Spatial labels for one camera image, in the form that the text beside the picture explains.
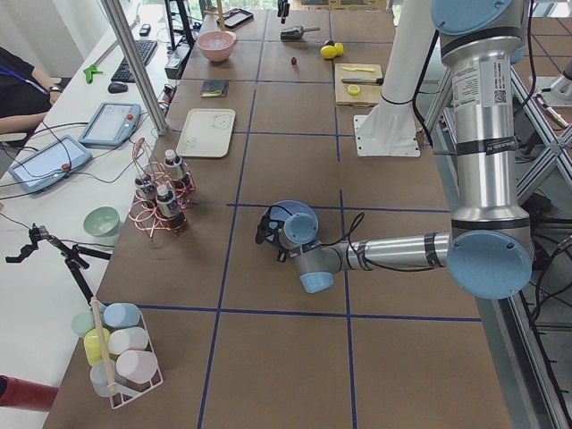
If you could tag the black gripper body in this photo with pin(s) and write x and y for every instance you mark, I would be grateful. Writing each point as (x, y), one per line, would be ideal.
(271, 231)

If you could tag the blue plate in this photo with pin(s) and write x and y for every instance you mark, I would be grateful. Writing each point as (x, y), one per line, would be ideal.
(299, 219)

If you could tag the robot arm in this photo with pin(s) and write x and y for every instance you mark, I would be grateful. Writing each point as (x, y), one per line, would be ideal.
(488, 250)

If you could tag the metal scoop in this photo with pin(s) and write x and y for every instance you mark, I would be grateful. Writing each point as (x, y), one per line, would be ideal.
(296, 33)

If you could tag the dark tray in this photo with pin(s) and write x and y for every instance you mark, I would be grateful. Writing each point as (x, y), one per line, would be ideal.
(236, 17)

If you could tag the yellow lemon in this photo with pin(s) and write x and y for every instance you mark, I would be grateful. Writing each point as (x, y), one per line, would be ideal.
(339, 47)
(329, 52)

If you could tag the pink bowl with ice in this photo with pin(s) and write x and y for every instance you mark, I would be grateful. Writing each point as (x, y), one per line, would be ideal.
(216, 46)

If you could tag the dark drink bottle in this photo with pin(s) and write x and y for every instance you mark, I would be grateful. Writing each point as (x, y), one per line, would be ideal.
(173, 165)
(146, 190)
(169, 207)

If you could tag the yellow plastic knife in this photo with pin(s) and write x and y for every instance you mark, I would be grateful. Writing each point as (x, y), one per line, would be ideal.
(357, 69)

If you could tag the grey cloth with sponge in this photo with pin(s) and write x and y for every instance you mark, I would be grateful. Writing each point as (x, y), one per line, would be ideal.
(214, 88)

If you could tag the lemon half slice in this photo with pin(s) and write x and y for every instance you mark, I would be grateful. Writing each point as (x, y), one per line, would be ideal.
(353, 90)

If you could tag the cream bear tray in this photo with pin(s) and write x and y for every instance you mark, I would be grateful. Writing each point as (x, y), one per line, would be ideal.
(206, 133)

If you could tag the metal cylinder tool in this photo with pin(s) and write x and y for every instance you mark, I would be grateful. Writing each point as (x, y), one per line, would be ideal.
(363, 81)

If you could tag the wooden cutting board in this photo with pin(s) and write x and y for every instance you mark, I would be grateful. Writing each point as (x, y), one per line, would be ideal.
(370, 94)

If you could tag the green bowl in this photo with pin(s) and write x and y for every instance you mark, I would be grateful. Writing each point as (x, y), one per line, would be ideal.
(102, 222)

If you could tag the blue cup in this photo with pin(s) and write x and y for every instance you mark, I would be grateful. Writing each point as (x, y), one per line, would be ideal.
(121, 315)

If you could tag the black computer mouse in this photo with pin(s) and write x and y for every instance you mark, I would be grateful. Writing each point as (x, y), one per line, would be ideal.
(117, 87)

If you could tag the pink cup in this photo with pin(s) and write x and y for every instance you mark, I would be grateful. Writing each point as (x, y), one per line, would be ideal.
(138, 366)

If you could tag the blue teach pendant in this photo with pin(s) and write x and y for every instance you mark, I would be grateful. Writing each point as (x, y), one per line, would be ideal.
(111, 125)
(51, 164)

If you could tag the green clamp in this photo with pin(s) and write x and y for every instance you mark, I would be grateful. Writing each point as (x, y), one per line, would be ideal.
(90, 72)

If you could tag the yellow cup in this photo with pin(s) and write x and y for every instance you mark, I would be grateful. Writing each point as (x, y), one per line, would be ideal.
(92, 347)

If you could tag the person in black shirt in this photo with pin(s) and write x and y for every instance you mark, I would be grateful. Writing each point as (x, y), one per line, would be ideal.
(27, 95)

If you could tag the red bottle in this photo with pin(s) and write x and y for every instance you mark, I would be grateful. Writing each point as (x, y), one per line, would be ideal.
(27, 395)

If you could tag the copper wire bottle rack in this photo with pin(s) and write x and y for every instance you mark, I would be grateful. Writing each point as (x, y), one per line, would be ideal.
(149, 219)

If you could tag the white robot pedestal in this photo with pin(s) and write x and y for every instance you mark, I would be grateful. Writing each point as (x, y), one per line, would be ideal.
(390, 128)

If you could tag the aluminium frame post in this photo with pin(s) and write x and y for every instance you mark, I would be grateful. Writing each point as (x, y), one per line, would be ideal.
(122, 31)

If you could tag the white wire cup rack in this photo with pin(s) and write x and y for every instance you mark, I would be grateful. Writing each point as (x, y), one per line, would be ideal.
(103, 376)

